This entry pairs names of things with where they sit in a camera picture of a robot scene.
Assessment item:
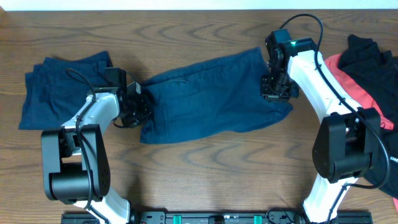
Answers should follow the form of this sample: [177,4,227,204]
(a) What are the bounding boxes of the navy blue denim shorts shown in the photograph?
[140,47,293,144]

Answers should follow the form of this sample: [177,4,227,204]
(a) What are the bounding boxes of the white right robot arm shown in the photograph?
[261,30,384,223]

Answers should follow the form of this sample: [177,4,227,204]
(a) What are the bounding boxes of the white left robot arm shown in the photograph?
[41,87,151,223]

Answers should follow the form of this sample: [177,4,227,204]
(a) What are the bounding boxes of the folded navy blue shorts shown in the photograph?
[19,51,113,130]

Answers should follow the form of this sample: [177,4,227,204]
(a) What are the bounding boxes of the red cloth garment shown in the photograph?
[325,54,397,209]

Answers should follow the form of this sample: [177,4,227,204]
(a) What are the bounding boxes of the black printed shirt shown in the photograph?
[338,34,397,198]

